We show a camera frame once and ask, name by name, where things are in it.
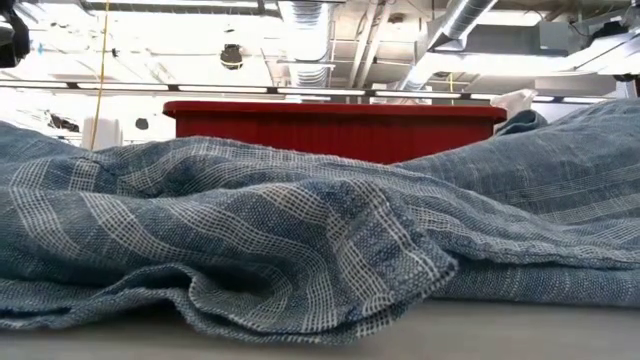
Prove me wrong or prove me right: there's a yellow cable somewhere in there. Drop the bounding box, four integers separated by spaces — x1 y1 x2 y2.
88 0 112 151

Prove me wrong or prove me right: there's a grey garment with label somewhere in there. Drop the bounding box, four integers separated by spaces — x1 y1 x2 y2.
0 98 640 347

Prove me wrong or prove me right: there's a corrugated ceiling duct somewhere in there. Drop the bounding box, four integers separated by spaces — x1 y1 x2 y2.
276 0 335 90

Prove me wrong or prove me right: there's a ceiling light rail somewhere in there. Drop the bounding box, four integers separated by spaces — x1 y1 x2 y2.
0 79 616 107

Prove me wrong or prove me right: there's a silver ceiling duct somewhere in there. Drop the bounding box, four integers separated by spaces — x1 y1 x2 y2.
394 0 501 94

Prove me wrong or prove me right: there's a black and white column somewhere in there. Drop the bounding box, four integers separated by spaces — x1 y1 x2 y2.
81 117 124 151

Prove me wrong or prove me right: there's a black ceiling camera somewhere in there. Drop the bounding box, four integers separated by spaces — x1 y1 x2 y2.
219 43 245 71

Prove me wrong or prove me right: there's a red plastic bin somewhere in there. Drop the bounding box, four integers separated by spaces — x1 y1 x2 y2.
162 99 508 166

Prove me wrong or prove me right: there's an orange spray bottle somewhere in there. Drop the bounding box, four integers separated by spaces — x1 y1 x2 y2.
489 89 539 135

